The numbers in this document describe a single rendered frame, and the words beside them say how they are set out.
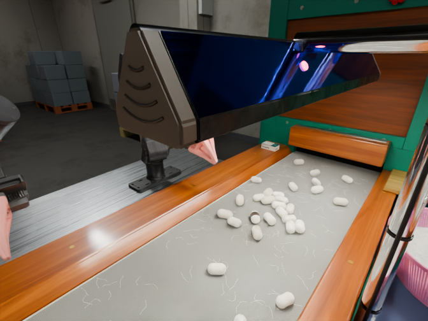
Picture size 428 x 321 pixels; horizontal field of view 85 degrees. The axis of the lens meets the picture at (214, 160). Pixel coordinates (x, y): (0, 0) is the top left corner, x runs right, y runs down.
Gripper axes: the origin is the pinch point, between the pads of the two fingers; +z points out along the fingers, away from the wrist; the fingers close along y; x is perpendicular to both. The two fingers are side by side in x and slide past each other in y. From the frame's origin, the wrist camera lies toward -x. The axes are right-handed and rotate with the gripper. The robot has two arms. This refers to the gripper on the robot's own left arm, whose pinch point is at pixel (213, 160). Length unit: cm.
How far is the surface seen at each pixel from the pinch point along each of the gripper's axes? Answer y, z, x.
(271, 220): 0.7, 19.3, -3.0
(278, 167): 30.4, 9.5, 7.2
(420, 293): 7.7, 44.1, -16.2
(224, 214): -4.5, 12.2, 2.9
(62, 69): 131, -408, 343
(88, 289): -33.7, 9.4, 7.5
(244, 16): 225, -163, 49
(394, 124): 48, 20, -23
